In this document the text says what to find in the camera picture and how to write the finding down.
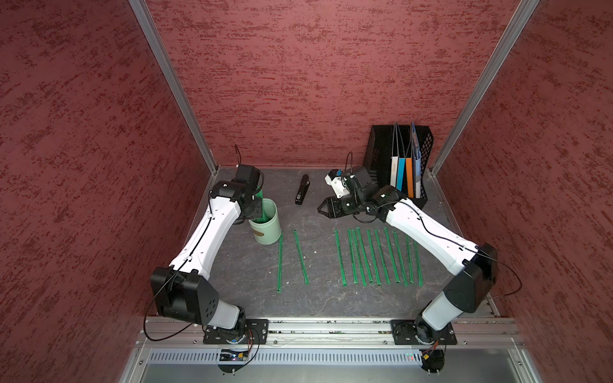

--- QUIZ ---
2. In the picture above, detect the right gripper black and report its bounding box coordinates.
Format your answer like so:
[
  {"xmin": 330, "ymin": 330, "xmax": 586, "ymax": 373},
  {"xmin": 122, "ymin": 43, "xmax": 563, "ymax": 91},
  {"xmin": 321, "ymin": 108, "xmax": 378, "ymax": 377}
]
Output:
[{"xmin": 318, "ymin": 191, "xmax": 366, "ymax": 218}]

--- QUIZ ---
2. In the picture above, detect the pale green storage cup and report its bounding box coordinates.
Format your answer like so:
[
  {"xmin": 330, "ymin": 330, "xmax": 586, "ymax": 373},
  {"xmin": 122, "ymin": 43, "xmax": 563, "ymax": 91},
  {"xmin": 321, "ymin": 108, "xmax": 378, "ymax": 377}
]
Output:
[{"xmin": 249, "ymin": 198, "xmax": 283, "ymax": 245}]

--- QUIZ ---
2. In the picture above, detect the green straw twelfth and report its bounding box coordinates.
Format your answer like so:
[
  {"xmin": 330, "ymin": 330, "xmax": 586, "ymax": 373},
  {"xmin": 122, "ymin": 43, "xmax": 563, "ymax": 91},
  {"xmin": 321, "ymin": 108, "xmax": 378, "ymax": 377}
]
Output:
[{"xmin": 293, "ymin": 230, "xmax": 310, "ymax": 286}]

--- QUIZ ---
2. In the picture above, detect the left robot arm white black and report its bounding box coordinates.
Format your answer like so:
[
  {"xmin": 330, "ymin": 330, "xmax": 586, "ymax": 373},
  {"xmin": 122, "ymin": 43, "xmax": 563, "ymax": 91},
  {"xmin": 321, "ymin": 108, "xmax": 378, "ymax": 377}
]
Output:
[{"xmin": 150, "ymin": 164, "xmax": 264, "ymax": 343}]

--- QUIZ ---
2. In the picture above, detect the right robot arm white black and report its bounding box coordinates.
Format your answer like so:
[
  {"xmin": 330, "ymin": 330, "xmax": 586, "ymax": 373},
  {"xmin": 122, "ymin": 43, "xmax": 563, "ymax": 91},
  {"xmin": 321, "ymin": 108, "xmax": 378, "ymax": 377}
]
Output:
[{"xmin": 318, "ymin": 185, "xmax": 497, "ymax": 345}]

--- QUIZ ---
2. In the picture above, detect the black stapler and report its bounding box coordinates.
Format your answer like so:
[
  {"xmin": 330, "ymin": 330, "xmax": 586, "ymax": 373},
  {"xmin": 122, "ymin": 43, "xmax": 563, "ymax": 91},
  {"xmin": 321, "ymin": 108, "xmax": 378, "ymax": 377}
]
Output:
[{"xmin": 295, "ymin": 174, "xmax": 310, "ymax": 205}]

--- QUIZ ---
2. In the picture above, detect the black mesh file organizer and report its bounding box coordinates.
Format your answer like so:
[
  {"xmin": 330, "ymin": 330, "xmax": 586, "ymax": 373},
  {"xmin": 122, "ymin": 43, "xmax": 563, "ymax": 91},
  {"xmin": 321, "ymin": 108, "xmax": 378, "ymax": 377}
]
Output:
[{"xmin": 362, "ymin": 125, "xmax": 434, "ymax": 188}]

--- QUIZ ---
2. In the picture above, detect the blue spine folder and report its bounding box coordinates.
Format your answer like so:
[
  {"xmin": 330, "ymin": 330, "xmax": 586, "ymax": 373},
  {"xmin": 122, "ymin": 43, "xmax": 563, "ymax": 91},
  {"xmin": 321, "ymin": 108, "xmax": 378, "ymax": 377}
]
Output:
[{"xmin": 395, "ymin": 123, "xmax": 406, "ymax": 192}]

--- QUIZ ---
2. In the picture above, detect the orange spine folder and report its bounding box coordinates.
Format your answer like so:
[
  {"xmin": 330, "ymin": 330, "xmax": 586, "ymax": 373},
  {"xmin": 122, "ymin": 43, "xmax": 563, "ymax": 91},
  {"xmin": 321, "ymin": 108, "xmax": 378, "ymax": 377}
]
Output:
[{"xmin": 405, "ymin": 145, "xmax": 415, "ymax": 199}]

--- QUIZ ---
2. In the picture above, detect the light blue folder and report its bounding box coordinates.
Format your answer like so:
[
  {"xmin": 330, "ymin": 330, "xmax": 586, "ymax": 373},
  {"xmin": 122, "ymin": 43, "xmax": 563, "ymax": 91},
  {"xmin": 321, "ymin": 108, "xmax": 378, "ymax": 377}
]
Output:
[{"xmin": 411, "ymin": 122, "xmax": 421, "ymax": 199}]

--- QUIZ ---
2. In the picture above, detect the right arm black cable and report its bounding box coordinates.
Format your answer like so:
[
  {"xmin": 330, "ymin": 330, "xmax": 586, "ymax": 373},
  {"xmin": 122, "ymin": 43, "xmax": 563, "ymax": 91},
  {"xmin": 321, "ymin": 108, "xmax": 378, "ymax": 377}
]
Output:
[{"xmin": 344, "ymin": 152, "xmax": 524, "ymax": 298}]

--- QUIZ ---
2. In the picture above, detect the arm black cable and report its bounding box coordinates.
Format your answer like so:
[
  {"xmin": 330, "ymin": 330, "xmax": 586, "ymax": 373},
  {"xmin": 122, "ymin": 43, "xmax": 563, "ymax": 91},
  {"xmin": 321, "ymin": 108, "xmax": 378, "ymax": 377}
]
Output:
[
  {"xmin": 344, "ymin": 152, "xmax": 524, "ymax": 298},
  {"xmin": 142, "ymin": 143, "xmax": 243, "ymax": 343}
]

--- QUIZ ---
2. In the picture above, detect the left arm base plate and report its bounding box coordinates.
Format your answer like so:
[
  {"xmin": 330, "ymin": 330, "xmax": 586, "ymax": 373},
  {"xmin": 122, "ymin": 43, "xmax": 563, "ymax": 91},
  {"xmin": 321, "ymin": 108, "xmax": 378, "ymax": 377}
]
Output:
[{"xmin": 203, "ymin": 319, "xmax": 270, "ymax": 346}]

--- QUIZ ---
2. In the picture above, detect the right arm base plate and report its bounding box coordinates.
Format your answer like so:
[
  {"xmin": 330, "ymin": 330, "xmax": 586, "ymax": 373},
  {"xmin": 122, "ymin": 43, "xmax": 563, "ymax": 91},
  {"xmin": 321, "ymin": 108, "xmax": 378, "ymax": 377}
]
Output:
[{"xmin": 390, "ymin": 320, "xmax": 458, "ymax": 347}]

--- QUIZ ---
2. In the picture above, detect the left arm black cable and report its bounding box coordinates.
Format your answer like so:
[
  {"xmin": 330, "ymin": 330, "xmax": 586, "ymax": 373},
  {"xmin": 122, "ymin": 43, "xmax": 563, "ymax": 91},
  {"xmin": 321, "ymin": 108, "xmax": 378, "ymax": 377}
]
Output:
[{"xmin": 142, "ymin": 143, "xmax": 243, "ymax": 343}]

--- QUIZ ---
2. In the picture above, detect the aluminium mounting rail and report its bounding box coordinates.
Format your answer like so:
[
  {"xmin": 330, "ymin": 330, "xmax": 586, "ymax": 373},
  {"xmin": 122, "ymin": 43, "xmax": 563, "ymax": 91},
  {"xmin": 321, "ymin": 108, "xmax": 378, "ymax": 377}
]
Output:
[{"xmin": 134, "ymin": 317, "xmax": 526, "ymax": 349}]

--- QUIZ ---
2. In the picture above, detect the left aluminium corner post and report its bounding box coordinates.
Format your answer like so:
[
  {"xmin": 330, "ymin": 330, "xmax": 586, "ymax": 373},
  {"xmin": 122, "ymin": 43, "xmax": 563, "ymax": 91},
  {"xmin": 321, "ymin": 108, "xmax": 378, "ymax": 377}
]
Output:
[{"xmin": 129, "ymin": 0, "xmax": 219, "ymax": 176}]

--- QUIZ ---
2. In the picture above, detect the aluminium corner post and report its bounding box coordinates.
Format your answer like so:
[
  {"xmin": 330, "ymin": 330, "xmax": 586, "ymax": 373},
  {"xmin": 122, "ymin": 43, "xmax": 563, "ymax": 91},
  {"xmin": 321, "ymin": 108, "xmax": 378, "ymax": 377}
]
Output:
[
  {"xmin": 430, "ymin": 0, "xmax": 540, "ymax": 177},
  {"xmin": 129, "ymin": 0, "xmax": 219, "ymax": 176}
]

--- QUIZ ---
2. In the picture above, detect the right aluminium corner post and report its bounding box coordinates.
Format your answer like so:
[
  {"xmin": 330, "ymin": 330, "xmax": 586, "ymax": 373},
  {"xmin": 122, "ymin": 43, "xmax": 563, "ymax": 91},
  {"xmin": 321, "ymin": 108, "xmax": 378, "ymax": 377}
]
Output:
[{"xmin": 430, "ymin": 0, "xmax": 540, "ymax": 177}]

